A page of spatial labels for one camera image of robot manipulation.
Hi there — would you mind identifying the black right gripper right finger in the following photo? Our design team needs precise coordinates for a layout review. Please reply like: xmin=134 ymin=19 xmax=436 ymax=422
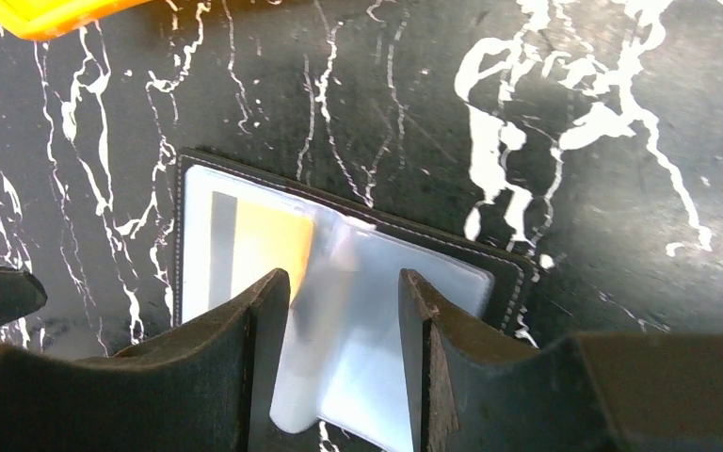
xmin=398 ymin=269 xmax=723 ymax=451

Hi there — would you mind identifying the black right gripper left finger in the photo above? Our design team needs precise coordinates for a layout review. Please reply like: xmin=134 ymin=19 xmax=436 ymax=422
xmin=0 ymin=268 xmax=290 ymax=451

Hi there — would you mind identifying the black leather card holder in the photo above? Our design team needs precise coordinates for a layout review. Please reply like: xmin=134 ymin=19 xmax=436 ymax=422
xmin=172 ymin=148 xmax=537 ymax=451

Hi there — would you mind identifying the left yellow plastic bin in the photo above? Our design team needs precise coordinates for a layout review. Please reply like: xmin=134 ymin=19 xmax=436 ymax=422
xmin=0 ymin=0 xmax=148 ymax=40

